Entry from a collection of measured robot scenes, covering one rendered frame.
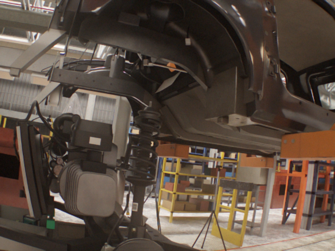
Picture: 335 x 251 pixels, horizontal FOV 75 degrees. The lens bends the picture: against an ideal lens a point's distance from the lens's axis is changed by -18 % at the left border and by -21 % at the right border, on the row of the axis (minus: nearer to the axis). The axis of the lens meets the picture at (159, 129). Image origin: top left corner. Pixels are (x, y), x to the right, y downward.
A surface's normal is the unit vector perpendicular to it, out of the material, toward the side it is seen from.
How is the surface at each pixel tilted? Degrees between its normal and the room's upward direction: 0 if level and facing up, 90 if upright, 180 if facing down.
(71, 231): 90
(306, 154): 90
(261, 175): 90
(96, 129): 79
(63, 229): 90
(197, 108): 106
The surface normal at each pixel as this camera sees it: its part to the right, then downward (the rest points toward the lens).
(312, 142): -0.92, -0.17
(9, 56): 0.38, -0.08
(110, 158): 0.69, -0.01
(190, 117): 0.25, 0.11
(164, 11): 0.10, -0.07
